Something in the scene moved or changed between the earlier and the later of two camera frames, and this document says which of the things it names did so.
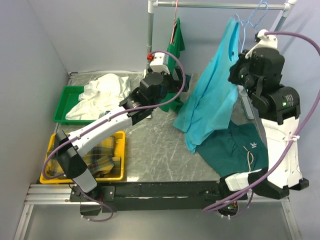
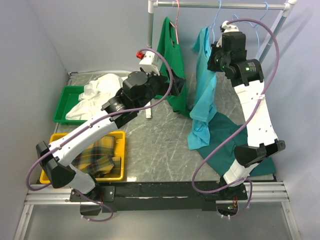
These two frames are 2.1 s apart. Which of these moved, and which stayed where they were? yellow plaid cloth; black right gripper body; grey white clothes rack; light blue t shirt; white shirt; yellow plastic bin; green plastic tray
Moved: black right gripper body; light blue t shirt
Stayed: grey white clothes rack; yellow plastic bin; yellow plaid cloth; green plastic tray; white shirt
